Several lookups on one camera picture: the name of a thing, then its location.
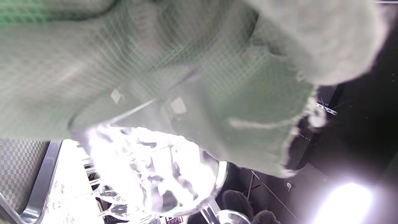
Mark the clear wine glass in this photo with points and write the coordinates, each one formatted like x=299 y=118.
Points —
x=140 y=161

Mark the black plastic tray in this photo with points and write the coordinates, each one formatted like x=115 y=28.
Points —
x=18 y=168

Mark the person's left hand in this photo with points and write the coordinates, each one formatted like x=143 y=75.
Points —
x=326 y=37

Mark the green fish scale cleaning cloth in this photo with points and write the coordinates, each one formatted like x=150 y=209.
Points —
x=93 y=62

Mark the person's right hand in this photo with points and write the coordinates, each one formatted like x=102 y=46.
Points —
x=236 y=200

